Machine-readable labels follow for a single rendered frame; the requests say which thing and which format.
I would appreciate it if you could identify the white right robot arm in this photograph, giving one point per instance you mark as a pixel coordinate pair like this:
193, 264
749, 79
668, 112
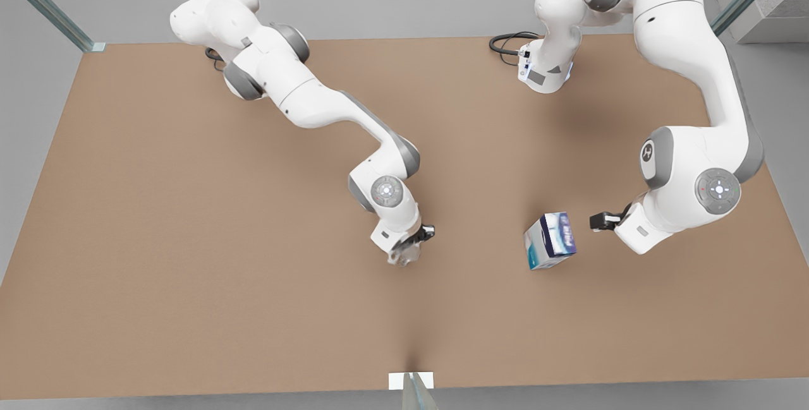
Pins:
297, 91

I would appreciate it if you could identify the blue and white printed box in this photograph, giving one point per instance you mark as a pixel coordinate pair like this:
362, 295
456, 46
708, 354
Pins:
550, 241

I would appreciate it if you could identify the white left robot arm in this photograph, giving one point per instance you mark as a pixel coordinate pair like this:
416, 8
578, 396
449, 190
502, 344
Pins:
682, 163

